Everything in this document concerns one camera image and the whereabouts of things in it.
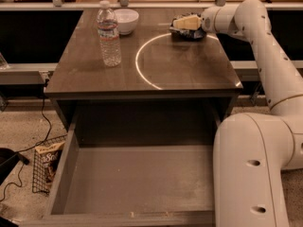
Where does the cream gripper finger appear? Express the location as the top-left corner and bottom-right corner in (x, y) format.
(172, 14), (201, 30)

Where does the blue chip bag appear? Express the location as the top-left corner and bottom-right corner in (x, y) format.
(169, 13), (205, 40)

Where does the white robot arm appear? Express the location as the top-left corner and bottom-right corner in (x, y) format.
(201, 0), (303, 227)

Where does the brown snack bag in basket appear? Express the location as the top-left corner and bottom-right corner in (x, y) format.
(35, 141), (64, 186)

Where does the white ceramic bowl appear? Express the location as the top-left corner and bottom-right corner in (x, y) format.
(115, 9), (139, 35)

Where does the grey cabinet with glossy top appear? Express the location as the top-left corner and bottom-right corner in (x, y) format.
(45, 8), (242, 126)

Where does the clear plastic water bottle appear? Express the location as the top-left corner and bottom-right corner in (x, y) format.
(96, 0), (121, 67)

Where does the open grey drawer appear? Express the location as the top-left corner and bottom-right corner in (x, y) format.
(20, 101), (228, 227)

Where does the black object at left edge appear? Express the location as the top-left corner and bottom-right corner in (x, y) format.
(0, 148), (29, 184)

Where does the black power cable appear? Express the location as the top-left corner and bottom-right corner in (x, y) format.
(0, 79), (53, 202)

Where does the black wire basket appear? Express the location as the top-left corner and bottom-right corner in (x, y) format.
(32, 135), (66, 196)

